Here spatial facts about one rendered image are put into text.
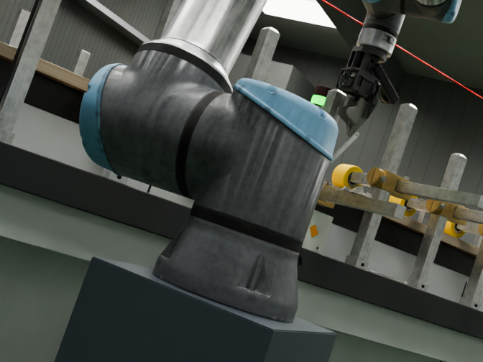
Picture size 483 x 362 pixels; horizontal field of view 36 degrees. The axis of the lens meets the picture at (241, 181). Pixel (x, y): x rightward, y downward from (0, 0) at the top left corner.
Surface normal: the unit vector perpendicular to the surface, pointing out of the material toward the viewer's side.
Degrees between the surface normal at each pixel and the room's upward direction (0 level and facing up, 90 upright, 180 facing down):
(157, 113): 79
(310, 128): 86
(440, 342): 90
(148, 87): 73
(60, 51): 90
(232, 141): 87
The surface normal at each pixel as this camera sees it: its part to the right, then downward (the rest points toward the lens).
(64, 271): 0.54, 0.13
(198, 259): -0.32, -0.52
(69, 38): 0.86, 0.27
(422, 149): -0.39, -0.20
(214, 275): -0.07, -0.44
